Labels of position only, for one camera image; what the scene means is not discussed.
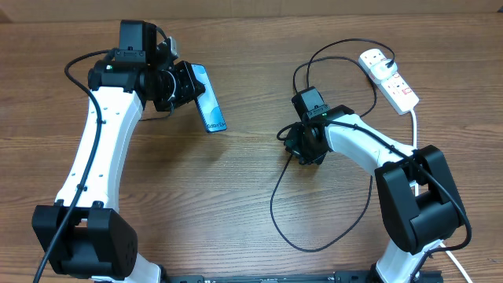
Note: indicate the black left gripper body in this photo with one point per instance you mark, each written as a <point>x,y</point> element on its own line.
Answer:
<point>185,87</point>

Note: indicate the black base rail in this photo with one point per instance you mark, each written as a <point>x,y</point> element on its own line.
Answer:
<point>271,278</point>

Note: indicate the blue Samsung Galaxy smartphone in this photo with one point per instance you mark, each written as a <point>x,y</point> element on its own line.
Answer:
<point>207,103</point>

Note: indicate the white power strip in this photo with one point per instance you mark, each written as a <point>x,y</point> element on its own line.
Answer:
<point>395,89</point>

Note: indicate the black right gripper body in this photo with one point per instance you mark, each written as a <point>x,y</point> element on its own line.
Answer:
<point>299,145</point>

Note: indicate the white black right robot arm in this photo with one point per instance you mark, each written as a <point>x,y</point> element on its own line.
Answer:
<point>419,201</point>

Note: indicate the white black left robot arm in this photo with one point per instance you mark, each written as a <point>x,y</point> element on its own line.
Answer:
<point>82,233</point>

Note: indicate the white USB charger adapter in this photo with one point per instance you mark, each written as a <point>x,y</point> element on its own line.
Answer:
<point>383,70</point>

